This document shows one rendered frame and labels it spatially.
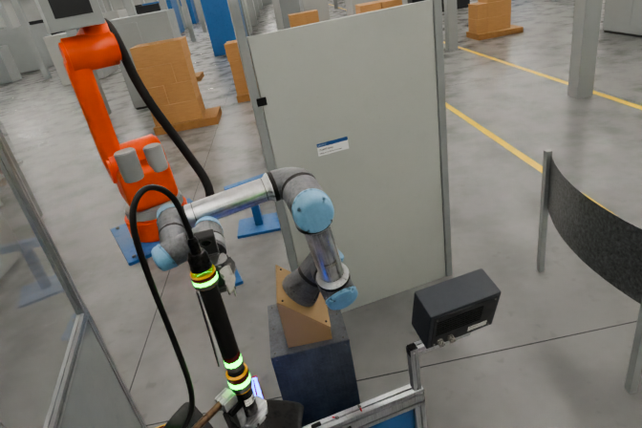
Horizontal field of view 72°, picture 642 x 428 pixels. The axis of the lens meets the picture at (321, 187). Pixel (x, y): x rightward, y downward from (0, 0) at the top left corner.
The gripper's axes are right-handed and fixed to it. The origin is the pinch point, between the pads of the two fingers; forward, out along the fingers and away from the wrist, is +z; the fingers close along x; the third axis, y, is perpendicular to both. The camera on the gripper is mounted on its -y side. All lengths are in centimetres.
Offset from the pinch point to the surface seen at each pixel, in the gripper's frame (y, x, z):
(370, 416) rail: 83, -34, -19
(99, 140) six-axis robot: 53, 94, -377
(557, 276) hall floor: 165, -219, -125
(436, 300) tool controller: 42, -62, -18
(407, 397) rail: 81, -49, -18
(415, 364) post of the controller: 68, -53, -20
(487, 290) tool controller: 43, -79, -15
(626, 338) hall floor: 165, -210, -62
